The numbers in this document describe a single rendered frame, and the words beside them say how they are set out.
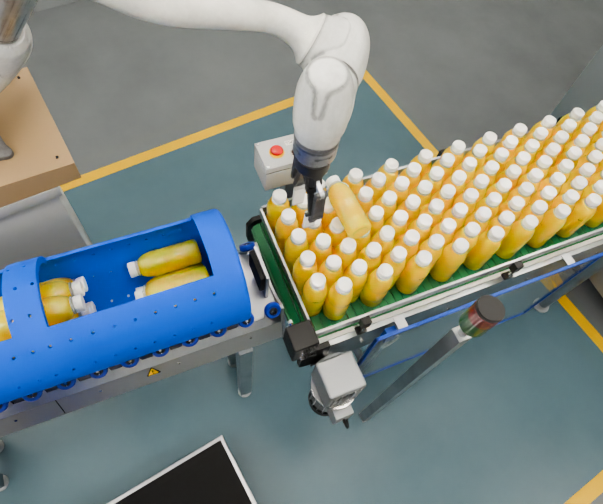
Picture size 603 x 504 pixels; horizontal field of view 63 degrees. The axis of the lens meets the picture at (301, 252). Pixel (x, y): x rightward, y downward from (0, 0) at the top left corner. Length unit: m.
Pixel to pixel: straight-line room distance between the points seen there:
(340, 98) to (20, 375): 0.82
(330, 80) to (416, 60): 2.77
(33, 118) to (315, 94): 0.97
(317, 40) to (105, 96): 2.34
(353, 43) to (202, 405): 1.66
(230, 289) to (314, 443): 1.24
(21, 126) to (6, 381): 0.74
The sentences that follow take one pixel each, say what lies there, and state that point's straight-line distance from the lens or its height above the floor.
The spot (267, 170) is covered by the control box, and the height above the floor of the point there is 1.10.
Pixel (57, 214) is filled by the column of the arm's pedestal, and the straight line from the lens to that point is 1.65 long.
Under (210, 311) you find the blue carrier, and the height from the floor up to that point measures 1.16.
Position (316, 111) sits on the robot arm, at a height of 1.57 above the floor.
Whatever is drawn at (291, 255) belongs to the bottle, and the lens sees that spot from 1.32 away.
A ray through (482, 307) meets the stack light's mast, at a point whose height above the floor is 1.26.
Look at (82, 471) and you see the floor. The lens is 2.28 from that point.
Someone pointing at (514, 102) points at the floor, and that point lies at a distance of 3.59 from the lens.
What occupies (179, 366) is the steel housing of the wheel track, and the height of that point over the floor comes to 0.86.
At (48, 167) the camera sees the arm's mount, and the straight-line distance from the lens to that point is 1.50.
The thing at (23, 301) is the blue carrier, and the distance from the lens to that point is 1.11.
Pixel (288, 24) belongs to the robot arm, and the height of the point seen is 1.59.
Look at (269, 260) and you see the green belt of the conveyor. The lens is 1.45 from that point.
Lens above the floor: 2.18
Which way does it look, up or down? 61 degrees down
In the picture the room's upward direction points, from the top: 12 degrees clockwise
